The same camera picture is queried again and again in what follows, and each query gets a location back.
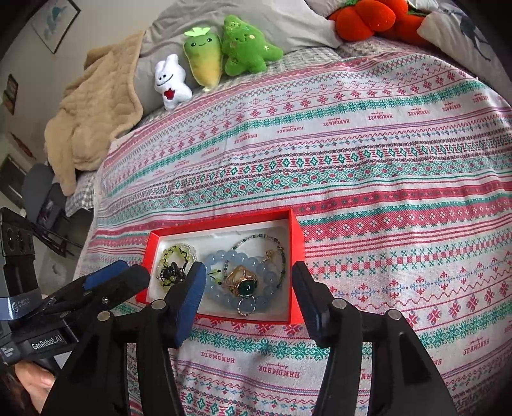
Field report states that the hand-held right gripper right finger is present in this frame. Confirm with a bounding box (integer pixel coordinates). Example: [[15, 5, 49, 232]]
[[291, 262, 459, 416]]

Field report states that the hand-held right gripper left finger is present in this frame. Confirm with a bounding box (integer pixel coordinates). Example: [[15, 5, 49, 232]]
[[42, 262, 206, 416]]

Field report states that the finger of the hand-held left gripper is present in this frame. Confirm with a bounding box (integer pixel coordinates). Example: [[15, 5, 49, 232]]
[[52, 259, 131, 305], [60, 264, 151, 316]]

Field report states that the yellow-green bead bracelet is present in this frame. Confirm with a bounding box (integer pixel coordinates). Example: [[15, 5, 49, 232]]
[[159, 242, 199, 289]]

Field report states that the pale blue bead bracelet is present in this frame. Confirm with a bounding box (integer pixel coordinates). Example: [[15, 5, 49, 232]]
[[204, 248, 281, 310]]

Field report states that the gold ring with green stone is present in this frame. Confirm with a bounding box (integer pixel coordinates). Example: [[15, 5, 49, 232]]
[[226, 266, 260, 297]]

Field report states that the red jewelry box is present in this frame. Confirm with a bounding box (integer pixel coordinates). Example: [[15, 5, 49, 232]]
[[135, 207, 307, 324]]

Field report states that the person's left hand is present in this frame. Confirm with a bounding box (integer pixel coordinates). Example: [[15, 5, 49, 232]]
[[14, 360, 57, 401]]

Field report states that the black chair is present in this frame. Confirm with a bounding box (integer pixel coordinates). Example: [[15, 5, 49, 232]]
[[20, 162, 86, 257]]

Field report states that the patterned knit-print bedspread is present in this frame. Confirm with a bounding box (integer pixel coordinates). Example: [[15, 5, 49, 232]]
[[74, 46, 512, 416]]

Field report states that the beige quilted blanket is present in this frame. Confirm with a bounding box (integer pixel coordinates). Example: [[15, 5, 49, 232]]
[[44, 30, 145, 196]]

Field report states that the white plush toy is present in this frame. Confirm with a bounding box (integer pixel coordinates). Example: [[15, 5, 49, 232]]
[[154, 54, 193, 111]]

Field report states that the yellow-green carrot plush toy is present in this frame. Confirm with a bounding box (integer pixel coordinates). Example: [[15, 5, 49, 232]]
[[183, 26, 223, 89]]

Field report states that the green star plush toy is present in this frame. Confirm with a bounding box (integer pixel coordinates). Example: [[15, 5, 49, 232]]
[[221, 15, 284, 76]]

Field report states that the grey pillow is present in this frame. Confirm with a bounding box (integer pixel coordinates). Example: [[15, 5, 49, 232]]
[[134, 0, 340, 107]]

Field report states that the orange pumpkin plush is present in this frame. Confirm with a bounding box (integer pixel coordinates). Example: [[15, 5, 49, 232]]
[[328, 0, 432, 45]]

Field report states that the white deer print pillow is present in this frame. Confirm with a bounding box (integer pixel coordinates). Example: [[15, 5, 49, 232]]
[[416, 8, 496, 88]]

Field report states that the green seed bead bracelet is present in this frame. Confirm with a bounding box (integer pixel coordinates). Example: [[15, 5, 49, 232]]
[[224, 234, 286, 281]]

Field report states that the small wall picture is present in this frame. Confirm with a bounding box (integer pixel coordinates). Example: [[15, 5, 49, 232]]
[[3, 74, 19, 113]]

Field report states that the framed wall poster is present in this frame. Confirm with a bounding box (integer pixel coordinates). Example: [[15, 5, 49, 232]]
[[31, 0, 81, 54]]

